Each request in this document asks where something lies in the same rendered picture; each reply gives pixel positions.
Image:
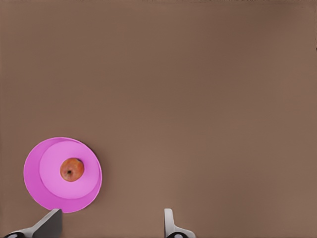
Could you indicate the red-orange apple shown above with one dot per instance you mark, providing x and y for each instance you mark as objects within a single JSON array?
[{"x": 71, "y": 169}]

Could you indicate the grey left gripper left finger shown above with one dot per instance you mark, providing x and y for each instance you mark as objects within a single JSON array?
[{"x": 48, "y": 224}]

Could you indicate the pink round plate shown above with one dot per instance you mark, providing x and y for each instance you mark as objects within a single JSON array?
[{"x": 49, "y": 188}]

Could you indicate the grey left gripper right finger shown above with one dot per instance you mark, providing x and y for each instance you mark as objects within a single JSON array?
[{"x": 169, "y": 223}]

